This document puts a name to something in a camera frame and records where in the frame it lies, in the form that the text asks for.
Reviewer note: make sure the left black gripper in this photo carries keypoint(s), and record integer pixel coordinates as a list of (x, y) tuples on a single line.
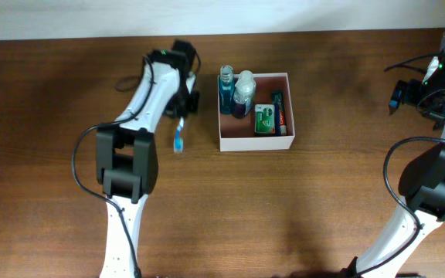
[(192, 105)]

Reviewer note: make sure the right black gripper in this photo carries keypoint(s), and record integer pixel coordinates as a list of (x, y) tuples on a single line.
[(409, 97)]

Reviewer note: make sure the blue white toothbrush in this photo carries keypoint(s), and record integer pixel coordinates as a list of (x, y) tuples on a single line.
[(178, 143)]

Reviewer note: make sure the teal mouthwash bottle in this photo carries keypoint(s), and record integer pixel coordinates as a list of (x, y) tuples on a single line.
[(226, 89)]

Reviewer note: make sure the clear purple liquid bottle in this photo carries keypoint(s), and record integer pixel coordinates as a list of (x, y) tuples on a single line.
[(245, 89)]

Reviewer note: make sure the white cardboard box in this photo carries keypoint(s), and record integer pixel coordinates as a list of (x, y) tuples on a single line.
[(238, 134)]

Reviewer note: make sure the green soap box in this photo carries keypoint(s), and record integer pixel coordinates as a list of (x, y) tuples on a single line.
[(265, 119)]

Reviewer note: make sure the red green toothpaste tube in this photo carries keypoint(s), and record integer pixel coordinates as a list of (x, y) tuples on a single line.
[(277, 97)]

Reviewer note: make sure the blue disposable razor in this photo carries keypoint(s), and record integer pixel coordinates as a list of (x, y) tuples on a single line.
[(277, 119)]

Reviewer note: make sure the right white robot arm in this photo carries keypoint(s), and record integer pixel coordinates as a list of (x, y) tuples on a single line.
[(420, 195)]

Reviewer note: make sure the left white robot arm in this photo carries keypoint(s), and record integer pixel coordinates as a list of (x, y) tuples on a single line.
[(127, 161)]

